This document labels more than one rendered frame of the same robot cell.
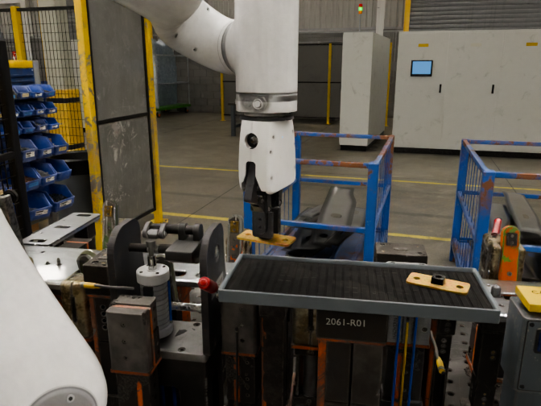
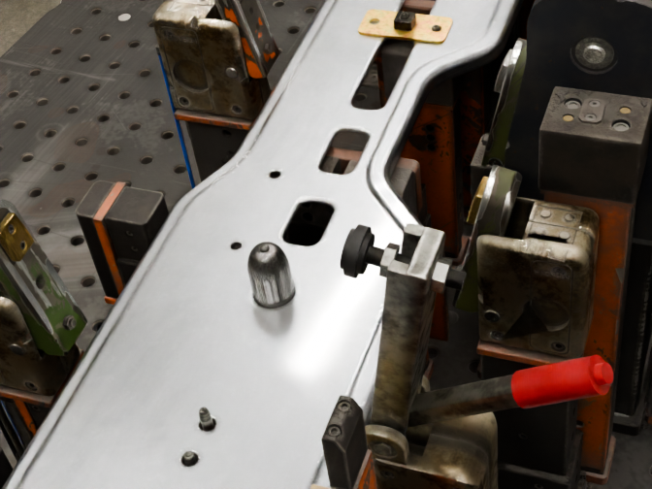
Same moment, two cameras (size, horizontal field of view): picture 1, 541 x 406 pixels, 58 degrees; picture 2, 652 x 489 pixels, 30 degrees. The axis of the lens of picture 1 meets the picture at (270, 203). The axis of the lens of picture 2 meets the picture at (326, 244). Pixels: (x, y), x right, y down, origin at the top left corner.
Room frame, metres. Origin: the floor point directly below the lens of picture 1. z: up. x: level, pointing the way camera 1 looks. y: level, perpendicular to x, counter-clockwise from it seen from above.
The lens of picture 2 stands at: (0.86, 0.96, 1.67)
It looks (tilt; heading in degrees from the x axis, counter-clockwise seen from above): 45 degrees down; 287
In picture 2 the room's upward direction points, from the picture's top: 9 degrees counter-clockwise
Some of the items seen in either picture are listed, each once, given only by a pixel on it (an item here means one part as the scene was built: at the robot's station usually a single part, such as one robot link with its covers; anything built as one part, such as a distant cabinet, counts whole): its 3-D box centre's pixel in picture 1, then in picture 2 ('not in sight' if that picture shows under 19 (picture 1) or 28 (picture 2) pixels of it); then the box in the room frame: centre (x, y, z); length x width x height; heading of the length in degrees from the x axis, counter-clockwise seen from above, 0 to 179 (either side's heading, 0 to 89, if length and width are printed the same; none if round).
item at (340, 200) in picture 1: (326, 210); not in sight; (3.32, -0.40, 0.47); 1.20 x 0.80 x 0.95; 162
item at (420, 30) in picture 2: not in sight; (405, 21); (1.02, 0.05, 1.01); 0.08 x 0.04 x 0.01; 171
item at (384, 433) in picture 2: not in sight; (383, 443); (0.96, 0.56, 1.06); 0.03 x 0.01 x 0.03; 171
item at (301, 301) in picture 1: (353, 283); not in sight; (0.65, -0.12, 1.16); 0.37 x 0.14 x 0.02; 81
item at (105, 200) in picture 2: not in sight; (153, 316); (1.23, 0.29, 0.84); 0.11 x 0.08 x 0.29; 171
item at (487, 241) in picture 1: (493, 308); not in sight; (1.11, -0.56, 0.88); 0.15 x 0.11 x 0.36; 171
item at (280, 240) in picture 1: (266, 234); not in sight; (0.68, 0.01, 1.22); 0.08 x 0.04 x 0.01; 65
